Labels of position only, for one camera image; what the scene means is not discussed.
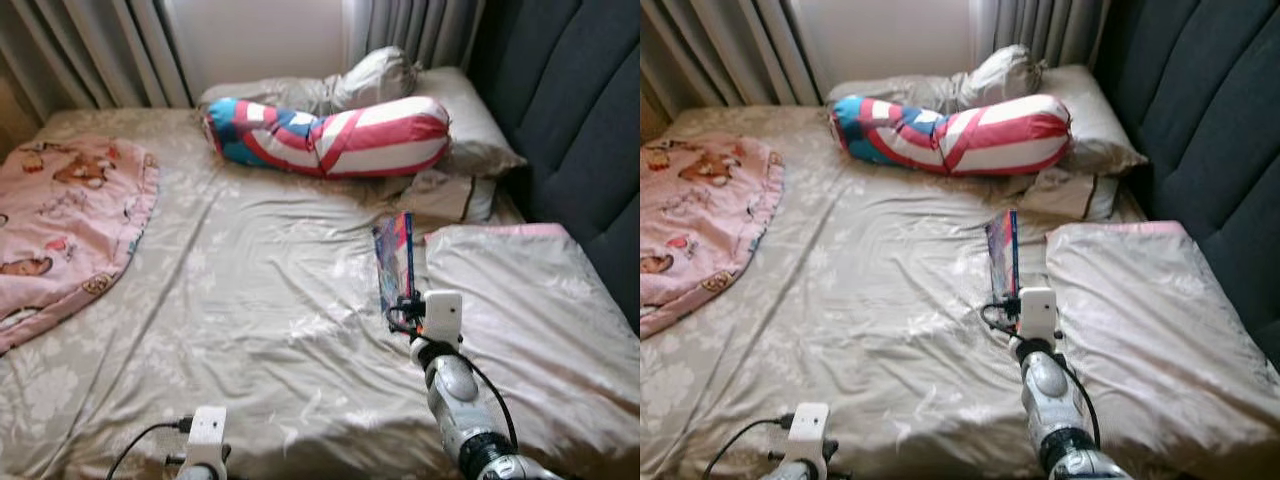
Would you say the colourful anime comic book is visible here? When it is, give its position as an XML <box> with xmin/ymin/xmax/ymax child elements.
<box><xmin>985</xmin><ymin>208</ymin><xmax>1021</xmax><ymax>301</ymax></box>
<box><xmin>372</xmin><ymin>212</ymin><xmax>417</xmax><ymax>316</ymax></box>

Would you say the beige duvet with pink edge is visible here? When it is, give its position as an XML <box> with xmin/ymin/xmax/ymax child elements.
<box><xmin>415</xmin><ymin>222</ymin><xmax>641</xmax><ymax>446</ymax></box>
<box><xmin>1045</xmin><ymin>220</ymin><xmax>1280</xmax><ymax>431</ymax></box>

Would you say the pink cartoon bear blanket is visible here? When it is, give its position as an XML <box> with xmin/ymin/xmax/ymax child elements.
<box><xmin>0</xmin><ymin>135</ymin><xmax>161</xmax><ymax>356</ymax></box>
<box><xmin>640</xmin><ymin>133</ymin><xmax>786</xmax><ymax>339</ymax></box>

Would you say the small beige striped pillow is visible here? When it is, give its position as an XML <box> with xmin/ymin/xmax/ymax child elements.
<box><xmin>1025</xmin><ymin>165</ymin><xmax>1121</xmax><ymax>223</ymax></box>
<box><xmin>405</xmin><ymin>168</ymin><xmax>498</xmax><ymax>226</ymax></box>

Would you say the bed with beige floral sheet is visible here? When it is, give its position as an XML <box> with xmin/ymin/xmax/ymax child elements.
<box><xmin>640</xmin><ymin>100</ymin><xmax>1280</xmax><ymax>480</ymax></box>
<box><xmin>0</xmin><ymin>105</ymin><xmax>641</xmax><ymax>480</ymax></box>

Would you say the red white blue bolster pillow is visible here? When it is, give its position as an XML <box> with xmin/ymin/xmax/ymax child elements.
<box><xmin>830</xmin><ymin>93</ymin><xmax>1074</xmax><ymax>177</ymax></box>
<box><xmin>203</xmin><ymin>95</ymin><xmax>453</xmax><ymax>179</ymax></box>

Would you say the crumpled beige pillow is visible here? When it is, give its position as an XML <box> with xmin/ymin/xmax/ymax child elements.
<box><xmin>198</xmin><ymin>47</ymin><xmax>421</xmax><ymax>116</ymax></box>
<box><xmin>825</xmin><ymin>43</ymin><xmax>1046</xmax><ymax>113</ymax></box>

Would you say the dark blue padded headboard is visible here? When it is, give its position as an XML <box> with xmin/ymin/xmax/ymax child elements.
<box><xmin>1090</xmin><ymin>0</ymin><xmax>1280</xmax><ymax>366</ymax></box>
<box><xmin>468</xmin><ymin>0</ymin><xmax>641</xmax><ymax>336</ymax></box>

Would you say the grey pleated curtain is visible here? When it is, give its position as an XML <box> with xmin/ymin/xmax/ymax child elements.
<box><xmin>345</xmin><ymin>0</ymin><xmax>486</xmax><ymax>71</ymax></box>
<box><xmin>975</xmin><ymin>0</ymin><xmax>1106</xmax><ymax>66</ymax></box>
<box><xmin>0</xmin><ymin>0</ymin><xmax>191</xmax><ymax>121</ymax></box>
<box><xmin>640</xmin><ymin>0</ymin><xmax>811</xmax><ymax>116</ymax></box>

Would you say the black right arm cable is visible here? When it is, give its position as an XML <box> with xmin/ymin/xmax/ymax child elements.
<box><xmin>980</xmin><ymin>303</ymin><xmax>1103</xmax><ymax>449</ymax></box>
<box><xmin>385</xmin><ymin>305</ymin><xmax>519</xmax><ymax>451</ymax></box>

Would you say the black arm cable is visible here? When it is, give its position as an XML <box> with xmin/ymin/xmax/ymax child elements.
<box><xmin>980</xmin><ymin>303</ymin><xmax>1103</xmax><ymax>449</ymax></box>
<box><xmin>385</xmin><ymin>305</ymin><xmax>519</xmax><ymax>451</ymax></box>
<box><xmin>700</xmin><ymin>415</ymin><xmax>791</xmax><ymax>480</ymax></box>
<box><xmin>105</xmin><ymin>418</ymin><xmax>191</xmax><ymax>480</ymax></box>

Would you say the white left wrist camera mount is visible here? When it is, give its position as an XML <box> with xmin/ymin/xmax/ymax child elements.
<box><xmin>187</xmin><ymin>405</ymin><xmax>229</xmax><ymax>466</ymax></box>
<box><xmin>787</xmin><ymin>402</ymin><xmax>831</xmax><ymax>463</ymax></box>

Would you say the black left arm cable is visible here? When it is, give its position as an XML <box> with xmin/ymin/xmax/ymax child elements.
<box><xmin>700</xmin><ymin>415</ymin><xmax>791</xmax><ymax>480</ymax></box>
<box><xmin>105</xmin><ymin>418</ymin><xmax>191</xmax><ymax>480</ymax></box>

